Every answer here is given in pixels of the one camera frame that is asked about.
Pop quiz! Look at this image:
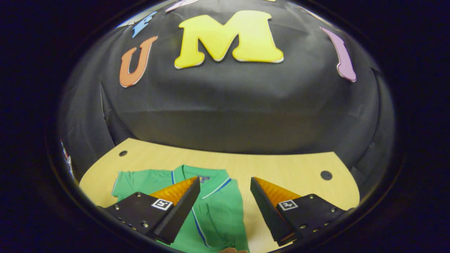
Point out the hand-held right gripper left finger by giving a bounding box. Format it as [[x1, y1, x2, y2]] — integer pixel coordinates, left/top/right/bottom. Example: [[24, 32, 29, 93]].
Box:
[[97, 176, 201, 245]]

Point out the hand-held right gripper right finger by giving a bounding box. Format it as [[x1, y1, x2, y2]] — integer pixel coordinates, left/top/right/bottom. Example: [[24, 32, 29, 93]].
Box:
[[250, 177, 355, 247]]

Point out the black backdrop cloth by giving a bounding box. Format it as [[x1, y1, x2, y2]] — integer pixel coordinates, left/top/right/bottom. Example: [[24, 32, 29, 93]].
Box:
[[56, 0, 396, 197]]

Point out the green T-shirt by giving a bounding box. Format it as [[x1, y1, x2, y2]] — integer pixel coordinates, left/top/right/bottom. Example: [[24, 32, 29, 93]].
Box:
[[112, 164, 250, 253]]

